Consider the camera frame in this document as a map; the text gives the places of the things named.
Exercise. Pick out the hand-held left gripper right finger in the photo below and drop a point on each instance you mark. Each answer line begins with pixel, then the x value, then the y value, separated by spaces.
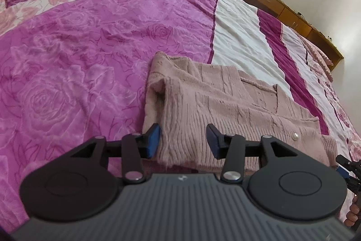
pixel 213 142

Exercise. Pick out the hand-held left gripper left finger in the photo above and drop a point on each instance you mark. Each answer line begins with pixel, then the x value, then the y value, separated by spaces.
pixel 152 142

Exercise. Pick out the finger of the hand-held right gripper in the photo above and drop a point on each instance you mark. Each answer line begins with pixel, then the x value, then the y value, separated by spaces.
pixel 351 162
pixel 342 171

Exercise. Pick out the pink knitted sweater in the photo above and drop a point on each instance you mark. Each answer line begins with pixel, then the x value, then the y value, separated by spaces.
pixel 211 99

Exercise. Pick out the person's right hand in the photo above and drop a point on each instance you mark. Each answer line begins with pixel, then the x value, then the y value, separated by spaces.
pixel 352 215

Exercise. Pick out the magenta floral bedspread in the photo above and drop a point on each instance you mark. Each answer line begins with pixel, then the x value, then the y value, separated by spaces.
pixel 84 60

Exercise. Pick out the pink knit pillow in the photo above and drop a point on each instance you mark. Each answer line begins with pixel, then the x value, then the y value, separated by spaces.
pixel 318 57

